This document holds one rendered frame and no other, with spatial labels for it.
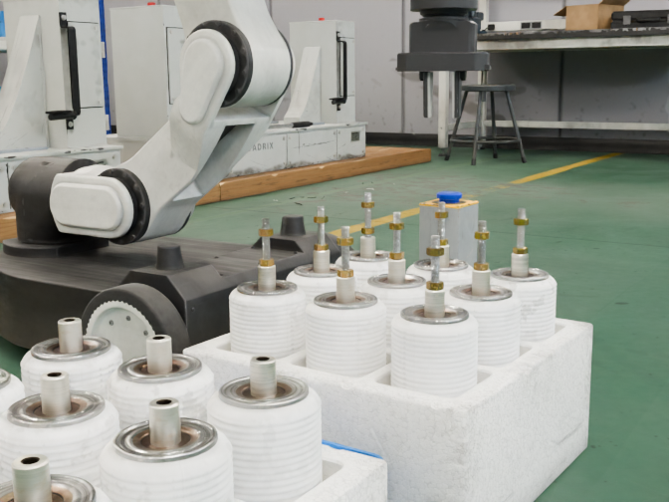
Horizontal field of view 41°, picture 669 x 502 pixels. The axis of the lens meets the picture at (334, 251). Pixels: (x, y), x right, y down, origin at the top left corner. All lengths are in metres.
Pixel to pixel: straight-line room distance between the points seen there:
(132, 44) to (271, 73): 2.37
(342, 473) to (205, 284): 0.72
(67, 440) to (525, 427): 0.56
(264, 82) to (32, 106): 1.98
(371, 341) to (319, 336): 0.06
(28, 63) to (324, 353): 2.52
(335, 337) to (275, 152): 3.24
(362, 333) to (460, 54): 0.40
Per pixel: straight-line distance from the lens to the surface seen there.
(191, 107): 1.51
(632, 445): 1.35
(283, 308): 1.08
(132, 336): 1.42
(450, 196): 1.41
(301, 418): 0.73
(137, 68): 3.85
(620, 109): 6.21
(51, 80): 3.42
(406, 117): 6.78
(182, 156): 1.58
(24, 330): 1.70
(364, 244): 1.30
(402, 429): 0.97
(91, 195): 1.69
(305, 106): 4.72
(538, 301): 1.17
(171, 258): 1.45
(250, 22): 1.53
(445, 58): 1.20
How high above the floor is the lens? 0.51
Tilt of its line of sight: 11 degrees down
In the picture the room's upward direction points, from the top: 1 degrees counter-clockwise
